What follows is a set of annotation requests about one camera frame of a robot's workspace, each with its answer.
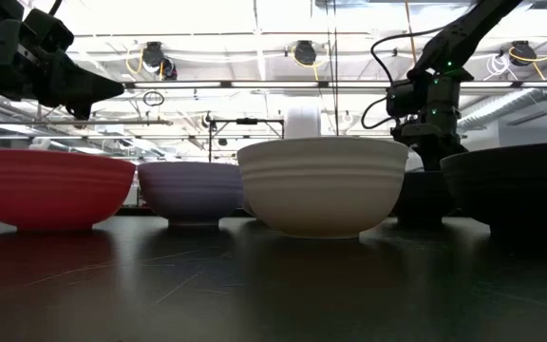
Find white coiled cable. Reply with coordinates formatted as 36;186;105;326
484;53;511;81

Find long ceiling light bar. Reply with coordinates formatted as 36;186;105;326
123;79;547;92

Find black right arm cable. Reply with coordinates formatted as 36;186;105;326
361;26;445;130

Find black ceiling cable reel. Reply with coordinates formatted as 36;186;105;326
508;40;547;67
290;39;330;82
125;41;179;82

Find yellow power cable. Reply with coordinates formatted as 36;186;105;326
404;0;418;66

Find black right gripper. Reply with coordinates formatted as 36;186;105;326
390;68;475;173

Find black ribbed bowl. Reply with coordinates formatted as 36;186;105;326
439;141;547;238
393;169;456;228

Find black metal frame stand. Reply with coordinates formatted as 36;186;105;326
208;117;286;163

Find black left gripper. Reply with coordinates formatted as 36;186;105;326
0;18;126;122

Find white cylinder column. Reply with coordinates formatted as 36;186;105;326
284;105;323;140

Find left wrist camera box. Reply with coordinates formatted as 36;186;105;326
20;8;76;54

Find silver ventilation duct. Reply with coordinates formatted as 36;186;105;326
457;56;547;135

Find grey horizontal rail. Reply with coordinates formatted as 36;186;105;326
0;117;175;127

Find white ribbed bowl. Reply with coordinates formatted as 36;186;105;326
236;136;410;240

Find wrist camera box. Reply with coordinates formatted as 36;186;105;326
20;8;76;54
385;79;429;119

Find black hanging cables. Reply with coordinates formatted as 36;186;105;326
325;0;340;138

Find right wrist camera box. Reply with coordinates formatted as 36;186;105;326
385;79;429;119

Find purple ribbed bowl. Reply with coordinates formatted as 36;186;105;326
137;161;245;228

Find black hanging cable loop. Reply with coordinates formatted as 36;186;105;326
141;89;166;108

